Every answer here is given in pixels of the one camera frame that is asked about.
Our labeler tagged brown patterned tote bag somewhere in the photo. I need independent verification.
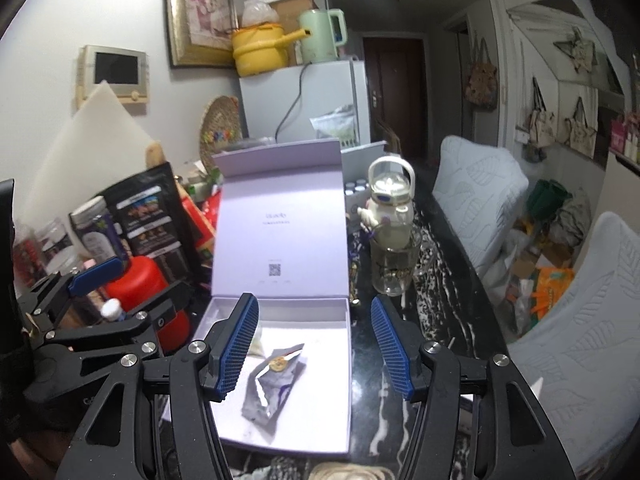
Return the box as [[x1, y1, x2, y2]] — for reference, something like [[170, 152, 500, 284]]
[[465, 40, 499, 111]]

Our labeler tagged green bag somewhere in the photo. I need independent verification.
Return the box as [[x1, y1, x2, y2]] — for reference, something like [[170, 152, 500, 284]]
[[525, 179, 571, 221]]

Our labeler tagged gold framed picture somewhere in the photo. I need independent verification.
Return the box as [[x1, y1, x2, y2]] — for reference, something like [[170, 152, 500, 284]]
[[165, 0, 238, 68]]

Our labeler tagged orange bag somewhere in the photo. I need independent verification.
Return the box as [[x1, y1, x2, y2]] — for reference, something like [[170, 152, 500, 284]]
[[530, 265, 576, 321]]

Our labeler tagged white fridge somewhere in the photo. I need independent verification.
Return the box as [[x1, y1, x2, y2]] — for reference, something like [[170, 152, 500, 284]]
[[238, 60, 372, 148]]

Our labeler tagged red canister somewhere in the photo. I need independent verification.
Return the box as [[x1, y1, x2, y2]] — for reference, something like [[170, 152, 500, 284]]
[[105, 255, 191, 351]]

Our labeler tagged clear jar with red contents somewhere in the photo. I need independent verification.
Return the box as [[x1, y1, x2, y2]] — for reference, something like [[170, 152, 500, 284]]
[[12, 237, 43, 293]]

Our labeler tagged cream rope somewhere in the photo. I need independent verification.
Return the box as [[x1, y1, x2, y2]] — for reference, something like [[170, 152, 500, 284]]
[[307, 462, 396, 480]]

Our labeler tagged dark wooden door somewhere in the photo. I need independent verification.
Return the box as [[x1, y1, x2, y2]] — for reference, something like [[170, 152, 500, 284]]
[[362, 35, 428, 158]]

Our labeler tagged wall intercom panel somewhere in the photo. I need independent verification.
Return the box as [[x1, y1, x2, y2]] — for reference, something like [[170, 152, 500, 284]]
[[76, 45, 151, 111]]

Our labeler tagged red packet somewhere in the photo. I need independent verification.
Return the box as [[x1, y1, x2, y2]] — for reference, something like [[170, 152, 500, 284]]
[[180, 192, 223, 256]]

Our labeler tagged clear glass cup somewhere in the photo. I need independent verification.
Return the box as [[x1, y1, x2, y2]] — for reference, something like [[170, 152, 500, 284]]
[[369, 235, 423, 297]]

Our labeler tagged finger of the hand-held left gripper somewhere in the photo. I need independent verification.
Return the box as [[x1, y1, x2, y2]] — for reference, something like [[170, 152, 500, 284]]
[[17, 256, 128, 333], [42, 282, 193, 367]]

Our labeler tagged white foam board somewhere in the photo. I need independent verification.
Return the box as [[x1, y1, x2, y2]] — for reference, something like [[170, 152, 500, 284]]
[[22, 80, 156, 226]]

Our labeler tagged round woven tray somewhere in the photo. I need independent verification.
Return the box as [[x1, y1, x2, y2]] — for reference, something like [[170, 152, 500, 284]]
[[199, 96, 243, 171]]

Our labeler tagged green printed packet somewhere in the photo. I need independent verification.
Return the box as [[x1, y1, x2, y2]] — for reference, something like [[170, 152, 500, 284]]
[[309, 105, 361, 148]]

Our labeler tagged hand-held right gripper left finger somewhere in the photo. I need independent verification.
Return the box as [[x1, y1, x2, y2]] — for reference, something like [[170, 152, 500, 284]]
[[55, 291, 261, 480]]

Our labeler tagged green electric kettle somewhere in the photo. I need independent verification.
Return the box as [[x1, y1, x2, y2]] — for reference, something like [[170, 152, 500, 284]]
[[298, 8, 348, 65]]

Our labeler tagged silver foil packet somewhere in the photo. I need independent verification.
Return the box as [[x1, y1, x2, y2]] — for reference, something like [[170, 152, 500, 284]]
[[241, 342, 307, 433]]

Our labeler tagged lilac gift box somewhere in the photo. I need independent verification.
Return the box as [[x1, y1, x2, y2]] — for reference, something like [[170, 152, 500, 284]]
[[160, 140, 353, 453]]

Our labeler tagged grey cloth pile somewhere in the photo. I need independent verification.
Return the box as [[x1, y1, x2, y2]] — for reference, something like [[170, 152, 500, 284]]
[[555, 195, 593, 246]]

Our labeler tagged black white knit cloth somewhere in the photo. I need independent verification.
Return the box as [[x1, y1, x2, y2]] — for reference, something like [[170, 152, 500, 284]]
[[250, 452, 311, 480]]

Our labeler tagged star shaped wall decoration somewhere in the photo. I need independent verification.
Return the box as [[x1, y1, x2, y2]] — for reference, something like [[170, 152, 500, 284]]
[[554, 27, 598, 73]]

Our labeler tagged black kettle cable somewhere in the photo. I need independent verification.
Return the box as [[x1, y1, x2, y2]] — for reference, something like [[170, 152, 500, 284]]
[[275, 62, 308, 141]]

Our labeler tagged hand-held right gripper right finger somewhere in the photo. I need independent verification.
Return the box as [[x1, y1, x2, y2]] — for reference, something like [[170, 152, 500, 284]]
[[370, 295, 578, 480]]

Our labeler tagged clear plastic jar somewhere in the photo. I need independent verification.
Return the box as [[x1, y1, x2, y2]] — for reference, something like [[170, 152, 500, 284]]
[[35, 217, 76, 261]]

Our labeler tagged beige tote bag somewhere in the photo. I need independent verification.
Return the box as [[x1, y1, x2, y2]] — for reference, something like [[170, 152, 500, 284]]
[[565, 97, 598, 158], [527, 77, 556, 148]]

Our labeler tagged clear plastic bag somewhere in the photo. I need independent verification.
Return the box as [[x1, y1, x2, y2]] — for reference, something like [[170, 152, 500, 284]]
[[242, 0, 281, 28]]

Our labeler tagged white quilted chair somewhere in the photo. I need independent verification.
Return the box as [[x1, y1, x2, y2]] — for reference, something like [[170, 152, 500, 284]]
[[510, 211, 640, 480], [431, 135, 530, 276]]

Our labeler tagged black snack bag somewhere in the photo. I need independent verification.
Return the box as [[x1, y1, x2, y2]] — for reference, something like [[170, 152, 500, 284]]
[[97, 162, 188, 271]]

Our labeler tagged cardboard box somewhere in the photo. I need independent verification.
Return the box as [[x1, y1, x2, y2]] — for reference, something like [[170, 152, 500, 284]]
[[255, 0, 321, 36]]

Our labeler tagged white storage box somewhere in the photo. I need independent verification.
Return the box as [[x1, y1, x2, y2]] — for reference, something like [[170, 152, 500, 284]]
[[340, 140, 388, 211]]

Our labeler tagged yellow enamel pot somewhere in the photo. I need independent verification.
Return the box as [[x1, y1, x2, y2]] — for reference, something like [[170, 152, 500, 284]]
[[231, 22, 308, 78]]

